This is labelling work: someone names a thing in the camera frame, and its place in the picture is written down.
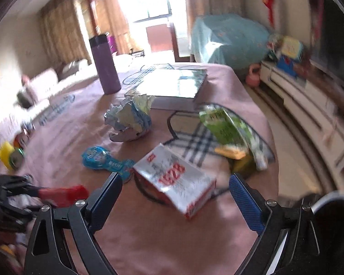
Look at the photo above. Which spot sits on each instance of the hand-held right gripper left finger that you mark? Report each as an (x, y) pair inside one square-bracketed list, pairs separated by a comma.
[(103, 203)]

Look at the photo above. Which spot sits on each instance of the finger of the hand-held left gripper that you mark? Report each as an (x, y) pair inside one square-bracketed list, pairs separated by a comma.
[(20, 210), (17, 183)]

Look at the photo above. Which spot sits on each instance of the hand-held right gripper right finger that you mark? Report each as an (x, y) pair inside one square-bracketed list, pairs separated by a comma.
[(243, 203)]

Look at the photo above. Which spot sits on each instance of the red silver carton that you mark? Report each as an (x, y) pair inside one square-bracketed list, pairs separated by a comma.
[(175, 177)]

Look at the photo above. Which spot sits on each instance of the black trash bin white rim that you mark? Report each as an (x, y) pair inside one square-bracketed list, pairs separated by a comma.
[(338, 235)]

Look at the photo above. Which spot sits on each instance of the green drink can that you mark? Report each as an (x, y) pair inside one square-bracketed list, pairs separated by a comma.
[(17, 158)]

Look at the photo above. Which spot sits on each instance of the red drink can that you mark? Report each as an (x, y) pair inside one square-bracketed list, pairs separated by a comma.
[(19, 143)]

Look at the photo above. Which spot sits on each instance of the blue round packet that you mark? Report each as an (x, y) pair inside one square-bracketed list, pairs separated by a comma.
[(94, 156)]

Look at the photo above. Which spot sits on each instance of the pink tablecloth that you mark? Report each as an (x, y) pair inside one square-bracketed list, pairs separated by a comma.
[(149, 249)]

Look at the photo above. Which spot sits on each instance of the green white snack bag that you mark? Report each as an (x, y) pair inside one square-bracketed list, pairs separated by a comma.
[(229, 129)]

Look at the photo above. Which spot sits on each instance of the pink sofa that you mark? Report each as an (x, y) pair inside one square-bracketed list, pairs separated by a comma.
[(40, 91)]

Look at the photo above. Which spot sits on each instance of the crumpled blue white wrapper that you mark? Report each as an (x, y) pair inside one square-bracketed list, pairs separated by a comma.
[(129, 120)]

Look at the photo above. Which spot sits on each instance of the white tv cabinet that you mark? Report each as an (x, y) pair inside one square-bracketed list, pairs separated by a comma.
[(312, 114)]

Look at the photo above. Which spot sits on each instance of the pink kettlebell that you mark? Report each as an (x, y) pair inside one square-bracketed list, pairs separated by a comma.
[(253, 77)]

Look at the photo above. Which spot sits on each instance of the thick paperback book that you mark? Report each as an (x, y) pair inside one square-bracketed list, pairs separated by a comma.
[(172, 84)]

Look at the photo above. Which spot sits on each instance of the purple thermos bottle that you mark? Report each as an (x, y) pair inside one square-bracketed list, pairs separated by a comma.
[(106, 63)]

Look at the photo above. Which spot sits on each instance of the brown patterned curtain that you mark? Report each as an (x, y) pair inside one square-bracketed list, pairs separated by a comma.
[(63, 28)]

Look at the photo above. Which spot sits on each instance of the yellow blue toy phone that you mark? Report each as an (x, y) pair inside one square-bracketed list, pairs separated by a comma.
[(288, 53)]

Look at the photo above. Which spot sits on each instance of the purple bin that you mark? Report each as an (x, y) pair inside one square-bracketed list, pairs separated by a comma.
[(112, 44)]

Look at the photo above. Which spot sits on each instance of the teal covered armchair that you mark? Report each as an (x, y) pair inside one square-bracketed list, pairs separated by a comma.
[(232, 40)]

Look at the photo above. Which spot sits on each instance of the black television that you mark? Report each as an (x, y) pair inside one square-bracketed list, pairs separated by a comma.
[(338, 34)]

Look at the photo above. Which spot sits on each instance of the red hanging decoration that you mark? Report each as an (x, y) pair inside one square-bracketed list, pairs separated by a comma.
[(268, 0)]

